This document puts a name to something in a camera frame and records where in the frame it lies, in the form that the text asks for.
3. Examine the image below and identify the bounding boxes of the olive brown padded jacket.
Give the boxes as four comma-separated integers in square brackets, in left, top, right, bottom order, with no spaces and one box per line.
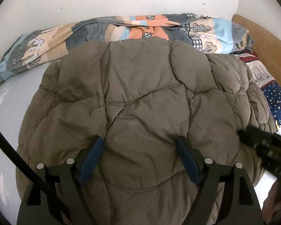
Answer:
[17,37,276,224]

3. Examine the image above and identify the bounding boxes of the navy star print pillow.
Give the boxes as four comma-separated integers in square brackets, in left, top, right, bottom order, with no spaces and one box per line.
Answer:
[234,50,281,129]

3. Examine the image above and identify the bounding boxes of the wooden headboard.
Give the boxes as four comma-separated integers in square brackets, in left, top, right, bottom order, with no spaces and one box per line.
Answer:
[232,14,281,85]

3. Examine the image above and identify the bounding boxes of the light blue cloud bedsheet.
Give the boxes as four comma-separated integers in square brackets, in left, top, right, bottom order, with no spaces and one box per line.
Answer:
[0,64,49,224]

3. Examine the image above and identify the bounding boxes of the patchwork cartoon print quilt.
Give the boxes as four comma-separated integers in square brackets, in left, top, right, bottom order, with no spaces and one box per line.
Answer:
[0,13,254,85]

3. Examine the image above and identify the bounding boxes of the black cable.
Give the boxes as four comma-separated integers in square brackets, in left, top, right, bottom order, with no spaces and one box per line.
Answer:
[0,119,68,225]

